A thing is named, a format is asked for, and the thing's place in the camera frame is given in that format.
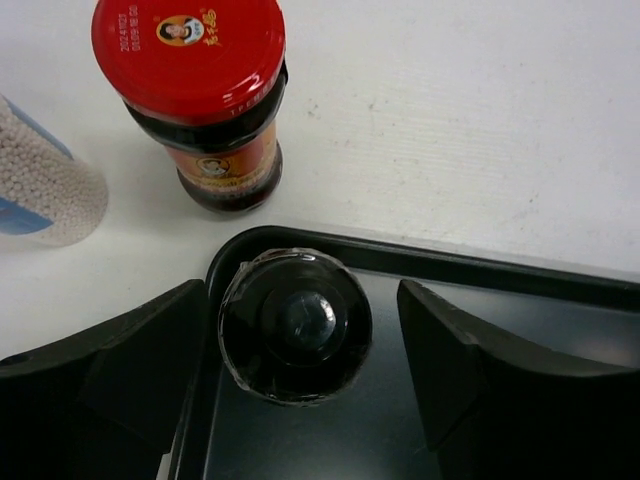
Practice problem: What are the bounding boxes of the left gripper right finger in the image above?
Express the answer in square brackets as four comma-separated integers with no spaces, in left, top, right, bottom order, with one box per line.
[397,280,639,479]

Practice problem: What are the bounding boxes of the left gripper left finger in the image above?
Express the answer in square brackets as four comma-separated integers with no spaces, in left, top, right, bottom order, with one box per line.
[1,280,208,479]

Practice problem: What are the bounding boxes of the black-cap clear bottle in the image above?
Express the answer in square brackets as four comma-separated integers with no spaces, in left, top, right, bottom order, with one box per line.
[217,248,374,406]

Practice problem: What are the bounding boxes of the silver-lid bead jar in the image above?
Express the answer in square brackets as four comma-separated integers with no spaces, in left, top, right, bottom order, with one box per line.
[1,97,109,246]

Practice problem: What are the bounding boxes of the black rectangular tray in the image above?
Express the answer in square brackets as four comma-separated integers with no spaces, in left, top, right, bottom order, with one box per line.
[169,226,639,479]

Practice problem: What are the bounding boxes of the left red-lid chili sauce jar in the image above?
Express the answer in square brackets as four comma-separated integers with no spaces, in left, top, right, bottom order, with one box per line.
[91,0,288,213]

